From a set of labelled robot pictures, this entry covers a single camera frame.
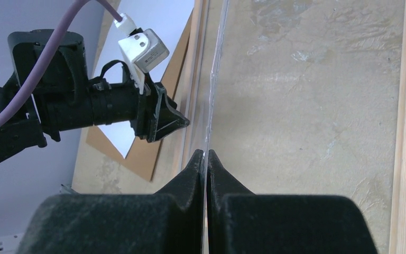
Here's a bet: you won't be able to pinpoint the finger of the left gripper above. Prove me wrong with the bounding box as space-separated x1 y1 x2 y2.
146 83 190 143

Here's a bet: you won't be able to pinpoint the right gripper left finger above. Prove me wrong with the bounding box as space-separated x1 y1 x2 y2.
17 149 204 253

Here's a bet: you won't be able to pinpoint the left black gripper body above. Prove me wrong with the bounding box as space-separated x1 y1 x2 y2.
7 32 156 142

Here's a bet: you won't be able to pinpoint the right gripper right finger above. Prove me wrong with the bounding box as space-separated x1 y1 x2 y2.
207 150 377 253

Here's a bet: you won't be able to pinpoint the printed photo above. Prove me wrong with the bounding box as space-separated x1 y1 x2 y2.
93 1 193 157

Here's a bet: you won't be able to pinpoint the clear glass pane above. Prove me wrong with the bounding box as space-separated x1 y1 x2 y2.
183 1 229 253

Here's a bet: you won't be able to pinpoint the wooden picture frame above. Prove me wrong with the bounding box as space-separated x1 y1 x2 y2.
209 1 406 253

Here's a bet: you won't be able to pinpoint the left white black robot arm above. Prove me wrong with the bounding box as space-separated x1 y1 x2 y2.
0 32 190 163

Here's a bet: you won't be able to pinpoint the brown backing board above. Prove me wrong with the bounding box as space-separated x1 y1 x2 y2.
86 16 192 181

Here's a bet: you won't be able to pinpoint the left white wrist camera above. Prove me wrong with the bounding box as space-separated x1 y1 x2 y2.
114 13 170 95

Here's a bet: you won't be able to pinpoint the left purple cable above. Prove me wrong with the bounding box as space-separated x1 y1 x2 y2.
0 0 124 138

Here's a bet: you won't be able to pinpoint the aluminium frame rails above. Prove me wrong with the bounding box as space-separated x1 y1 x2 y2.
0 233 24 253

